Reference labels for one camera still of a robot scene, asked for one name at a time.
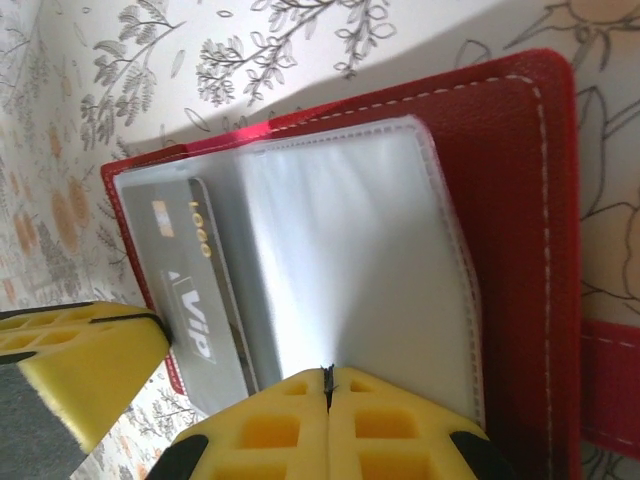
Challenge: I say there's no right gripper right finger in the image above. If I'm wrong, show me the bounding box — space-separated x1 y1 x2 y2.
327 367 516 480

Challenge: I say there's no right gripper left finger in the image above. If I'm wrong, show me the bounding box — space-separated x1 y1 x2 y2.
154 367 331 480

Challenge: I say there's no grey VIP card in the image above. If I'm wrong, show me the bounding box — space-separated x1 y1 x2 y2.
118 177 257 401

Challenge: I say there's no red leather card holder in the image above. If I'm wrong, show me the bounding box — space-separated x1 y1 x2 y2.
99 47 640 480

